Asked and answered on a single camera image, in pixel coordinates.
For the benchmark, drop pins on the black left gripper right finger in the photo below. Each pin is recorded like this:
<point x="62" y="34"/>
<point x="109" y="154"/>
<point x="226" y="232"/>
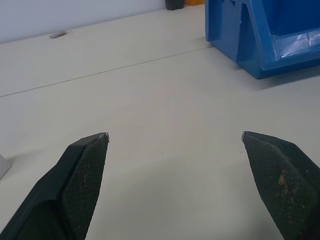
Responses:
<point x="282" y="185"/>

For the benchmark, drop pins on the grey flat object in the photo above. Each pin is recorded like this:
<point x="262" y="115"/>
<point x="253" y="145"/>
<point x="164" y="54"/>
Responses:
<point x="3" y="166"/>

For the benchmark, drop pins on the small brown scrap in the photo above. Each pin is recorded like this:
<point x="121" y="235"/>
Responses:
<point x="58" y="34"/>

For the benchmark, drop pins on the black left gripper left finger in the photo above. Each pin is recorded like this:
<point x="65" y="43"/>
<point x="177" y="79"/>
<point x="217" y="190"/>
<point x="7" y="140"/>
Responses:
<point x="75" y="185"/>

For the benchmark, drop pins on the blue plastic storage bin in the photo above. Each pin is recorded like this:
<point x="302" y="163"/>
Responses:
<point x="257" y="32"/>

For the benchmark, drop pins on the black box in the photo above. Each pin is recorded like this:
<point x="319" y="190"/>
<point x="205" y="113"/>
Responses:
<point x="175" y="4"/>

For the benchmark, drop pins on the orange object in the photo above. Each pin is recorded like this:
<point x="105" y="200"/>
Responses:
<point x="195" y="2"/>

